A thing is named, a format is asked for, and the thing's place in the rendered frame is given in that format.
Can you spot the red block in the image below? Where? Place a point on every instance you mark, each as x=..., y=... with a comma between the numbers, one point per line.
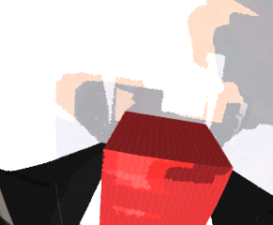
x=161, y=171

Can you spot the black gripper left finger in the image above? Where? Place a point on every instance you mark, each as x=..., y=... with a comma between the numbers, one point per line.
x=53, y=193

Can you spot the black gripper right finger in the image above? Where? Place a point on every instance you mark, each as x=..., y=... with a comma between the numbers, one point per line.
x=243, y=203

